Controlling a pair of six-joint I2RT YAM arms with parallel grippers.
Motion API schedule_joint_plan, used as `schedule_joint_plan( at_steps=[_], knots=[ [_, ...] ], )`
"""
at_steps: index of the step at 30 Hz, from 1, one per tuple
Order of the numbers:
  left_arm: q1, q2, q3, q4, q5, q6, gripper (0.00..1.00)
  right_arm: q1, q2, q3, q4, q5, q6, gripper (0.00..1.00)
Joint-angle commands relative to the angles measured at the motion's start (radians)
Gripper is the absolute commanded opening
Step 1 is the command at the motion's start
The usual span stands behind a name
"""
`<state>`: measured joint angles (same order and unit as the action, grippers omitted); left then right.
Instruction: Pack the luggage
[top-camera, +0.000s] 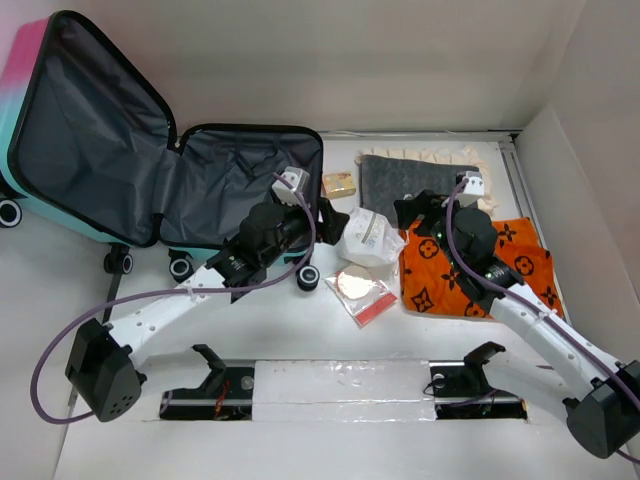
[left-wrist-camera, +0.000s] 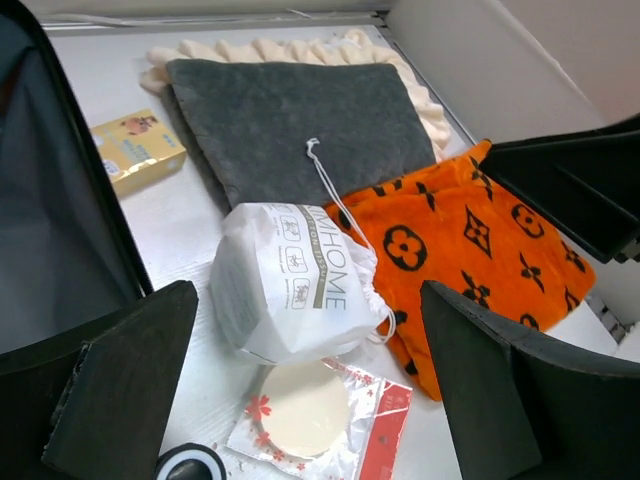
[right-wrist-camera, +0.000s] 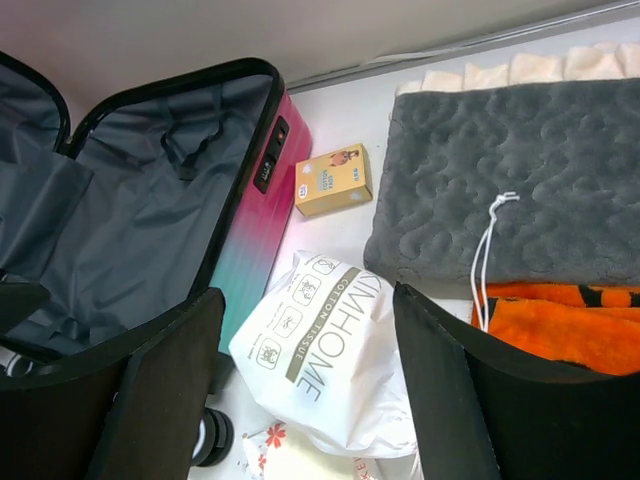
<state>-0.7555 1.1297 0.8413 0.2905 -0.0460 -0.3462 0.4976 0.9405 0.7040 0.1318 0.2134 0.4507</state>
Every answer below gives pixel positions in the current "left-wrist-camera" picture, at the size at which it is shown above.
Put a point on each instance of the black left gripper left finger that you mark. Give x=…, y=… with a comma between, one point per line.
x=112, y=415

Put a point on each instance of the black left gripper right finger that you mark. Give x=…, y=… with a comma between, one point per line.
x=523, y=405

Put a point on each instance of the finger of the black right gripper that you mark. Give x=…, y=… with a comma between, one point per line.
x=584, y=183

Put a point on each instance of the orange black patterned towel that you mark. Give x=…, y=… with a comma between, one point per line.
x=450, y=223

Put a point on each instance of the pink teal kids suitcase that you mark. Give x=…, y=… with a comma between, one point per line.
x=68, y=259

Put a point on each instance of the clear packet with cream disc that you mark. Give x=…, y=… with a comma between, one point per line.
x=323, y=420

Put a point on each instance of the white drawstring tissue bag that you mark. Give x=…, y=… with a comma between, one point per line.
x=289, y=286

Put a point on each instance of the yellow tissue pack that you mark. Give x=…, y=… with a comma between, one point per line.
x=137, y=150

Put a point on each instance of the grey quilted cream-frilled blanket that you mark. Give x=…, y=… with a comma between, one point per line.
x=246, y=112

